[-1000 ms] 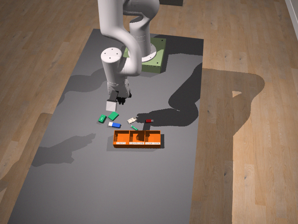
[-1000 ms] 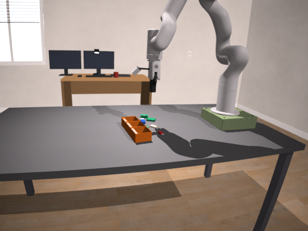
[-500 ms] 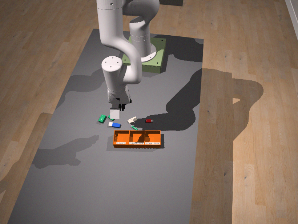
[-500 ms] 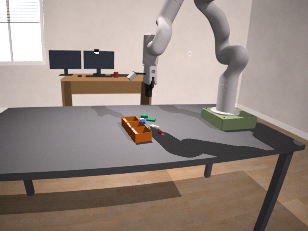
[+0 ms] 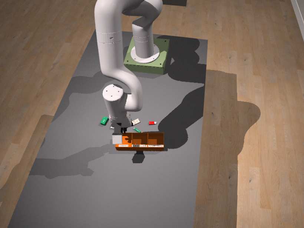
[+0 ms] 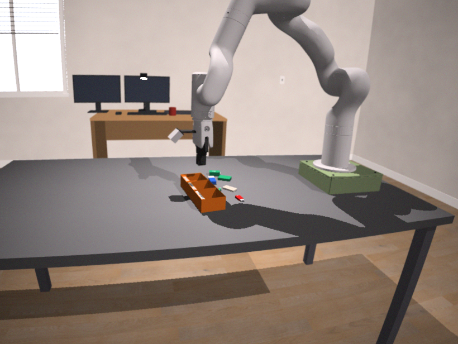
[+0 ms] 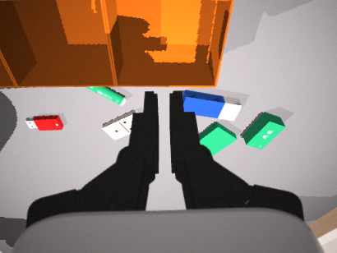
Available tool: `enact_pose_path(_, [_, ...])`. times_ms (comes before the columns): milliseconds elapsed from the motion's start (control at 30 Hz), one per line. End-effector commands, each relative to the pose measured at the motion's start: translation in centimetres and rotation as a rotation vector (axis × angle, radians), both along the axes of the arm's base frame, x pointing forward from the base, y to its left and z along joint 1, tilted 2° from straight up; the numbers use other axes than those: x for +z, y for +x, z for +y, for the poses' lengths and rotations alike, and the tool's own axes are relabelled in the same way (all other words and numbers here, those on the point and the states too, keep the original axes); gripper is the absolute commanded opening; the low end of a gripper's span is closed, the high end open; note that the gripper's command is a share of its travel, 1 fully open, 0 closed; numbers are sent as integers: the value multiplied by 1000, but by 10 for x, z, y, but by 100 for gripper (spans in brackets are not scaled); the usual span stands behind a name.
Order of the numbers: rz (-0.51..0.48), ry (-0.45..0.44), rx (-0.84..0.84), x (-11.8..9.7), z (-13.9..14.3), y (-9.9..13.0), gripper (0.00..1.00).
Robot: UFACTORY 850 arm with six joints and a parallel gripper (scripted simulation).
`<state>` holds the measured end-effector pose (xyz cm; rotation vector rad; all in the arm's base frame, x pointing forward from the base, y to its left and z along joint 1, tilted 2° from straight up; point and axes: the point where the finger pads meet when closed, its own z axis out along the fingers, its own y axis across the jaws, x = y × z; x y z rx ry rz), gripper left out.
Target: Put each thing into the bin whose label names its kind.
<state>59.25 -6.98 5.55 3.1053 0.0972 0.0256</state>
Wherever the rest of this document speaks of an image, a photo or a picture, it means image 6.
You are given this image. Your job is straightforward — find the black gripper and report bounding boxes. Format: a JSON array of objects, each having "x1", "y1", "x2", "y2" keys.
[{"x1": 192, "y1": 118, "x2": 213, "y2": 166}]

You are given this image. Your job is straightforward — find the orange rack of bins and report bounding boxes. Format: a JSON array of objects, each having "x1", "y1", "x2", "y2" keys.
[{"x1": 180, "y1": 173, "x2": 226, "y2": 213}]

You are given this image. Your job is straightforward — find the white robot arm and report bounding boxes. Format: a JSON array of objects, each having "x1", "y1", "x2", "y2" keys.
[{"x1": 191, "y1": 0, "x2": 370, "y2": 173}]

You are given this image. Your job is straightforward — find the beige domino tile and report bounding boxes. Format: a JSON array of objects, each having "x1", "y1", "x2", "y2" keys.
[{"x1": 223, "y1": 185, "x2": 237, "y2": 192}]

